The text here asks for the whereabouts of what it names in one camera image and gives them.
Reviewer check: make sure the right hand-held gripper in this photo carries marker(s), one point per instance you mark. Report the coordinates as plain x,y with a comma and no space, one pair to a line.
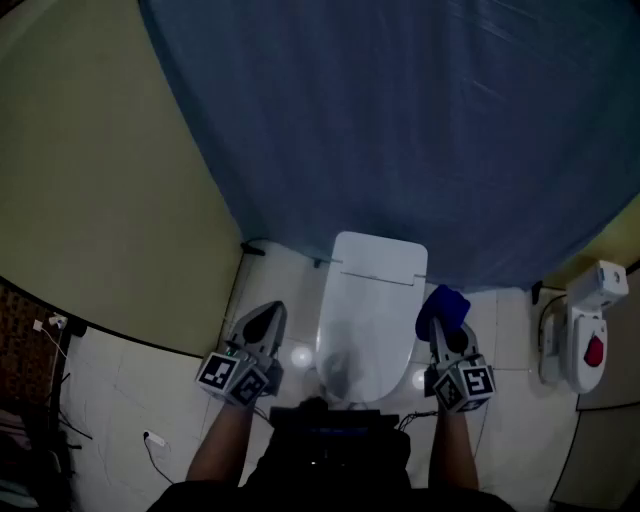
462,387

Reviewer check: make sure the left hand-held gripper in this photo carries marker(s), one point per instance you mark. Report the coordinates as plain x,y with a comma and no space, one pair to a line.
232,377

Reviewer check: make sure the blue cleaning cloth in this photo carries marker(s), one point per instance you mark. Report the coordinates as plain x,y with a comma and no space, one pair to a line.
445,305

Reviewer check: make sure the white toilet lid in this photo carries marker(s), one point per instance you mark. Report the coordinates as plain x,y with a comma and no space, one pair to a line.
370,320

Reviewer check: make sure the person's left forearm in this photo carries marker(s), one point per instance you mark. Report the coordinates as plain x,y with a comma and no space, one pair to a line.
222,445

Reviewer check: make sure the person's right forearm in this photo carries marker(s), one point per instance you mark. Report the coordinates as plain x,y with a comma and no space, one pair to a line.
452,450

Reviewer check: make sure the black chest-mounted device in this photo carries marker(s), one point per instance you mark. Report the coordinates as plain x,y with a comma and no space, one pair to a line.
332,422

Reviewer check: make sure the white power adapter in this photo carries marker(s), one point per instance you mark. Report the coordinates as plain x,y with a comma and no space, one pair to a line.
155,438

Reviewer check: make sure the person's black shirt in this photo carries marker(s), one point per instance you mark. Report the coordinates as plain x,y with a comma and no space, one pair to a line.
330,480

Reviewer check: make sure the beige partition panel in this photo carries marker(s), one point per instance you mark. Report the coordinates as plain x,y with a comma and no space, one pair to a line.
100,175

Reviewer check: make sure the black frame foot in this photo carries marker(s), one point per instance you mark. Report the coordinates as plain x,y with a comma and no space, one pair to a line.
536,292
317,262
252,247

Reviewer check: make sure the white wall charger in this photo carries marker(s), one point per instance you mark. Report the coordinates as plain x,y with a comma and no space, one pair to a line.
58,321

